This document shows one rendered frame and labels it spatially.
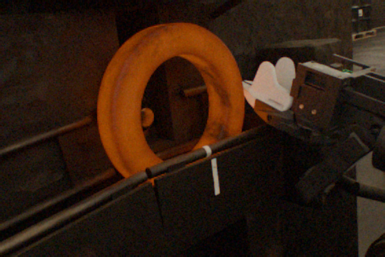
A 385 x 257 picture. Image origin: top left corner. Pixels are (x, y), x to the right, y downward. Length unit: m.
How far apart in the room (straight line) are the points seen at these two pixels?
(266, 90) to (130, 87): 0.18
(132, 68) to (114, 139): 0.07
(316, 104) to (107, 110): 0.22
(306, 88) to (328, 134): 0.05
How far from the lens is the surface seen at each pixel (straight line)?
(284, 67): 0.55
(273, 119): 0.49
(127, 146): 0.42
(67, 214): 0.38
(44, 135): 0.45
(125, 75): 0.42
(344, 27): 0.85
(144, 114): 0.53
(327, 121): 0.46
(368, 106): 0.46
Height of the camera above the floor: 0.85
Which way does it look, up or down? 13 degrees down
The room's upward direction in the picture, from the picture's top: 7 degrees counter-clockwise
